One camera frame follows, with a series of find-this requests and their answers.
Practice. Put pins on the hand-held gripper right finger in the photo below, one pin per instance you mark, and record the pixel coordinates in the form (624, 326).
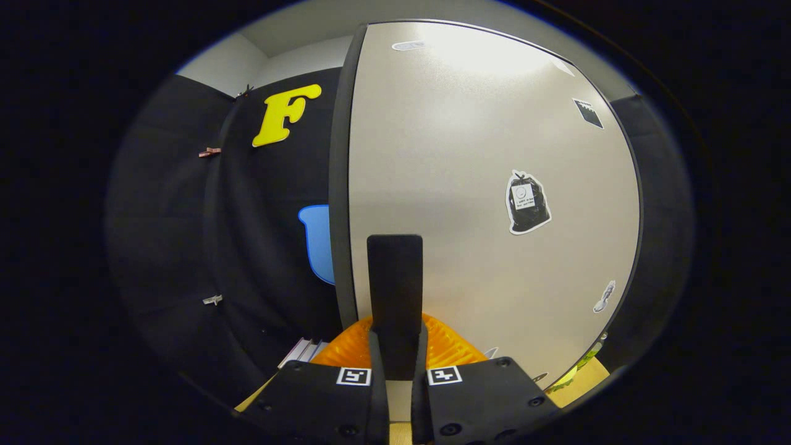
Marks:
(482, 402)

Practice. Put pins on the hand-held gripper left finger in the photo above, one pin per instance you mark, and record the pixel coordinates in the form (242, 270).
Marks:
(321, 402)

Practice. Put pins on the grey shoe cabinet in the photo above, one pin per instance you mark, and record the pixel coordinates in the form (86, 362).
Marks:
(340, 185)

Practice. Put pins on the white book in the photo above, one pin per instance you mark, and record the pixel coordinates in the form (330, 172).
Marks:
(298, 353)

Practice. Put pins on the green drink bottle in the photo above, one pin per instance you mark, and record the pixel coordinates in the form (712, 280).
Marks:
(578, 371)

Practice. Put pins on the silver cloth clip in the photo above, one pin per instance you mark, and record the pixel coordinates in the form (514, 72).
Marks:
(212, 300)

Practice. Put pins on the black backdrop cloth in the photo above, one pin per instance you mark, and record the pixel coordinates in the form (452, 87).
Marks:
(173, 216)

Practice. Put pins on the red cloth clip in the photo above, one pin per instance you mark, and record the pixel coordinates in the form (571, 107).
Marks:
(210, 152)

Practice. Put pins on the black cloth clip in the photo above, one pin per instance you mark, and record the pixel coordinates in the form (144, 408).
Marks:
(246, 91)

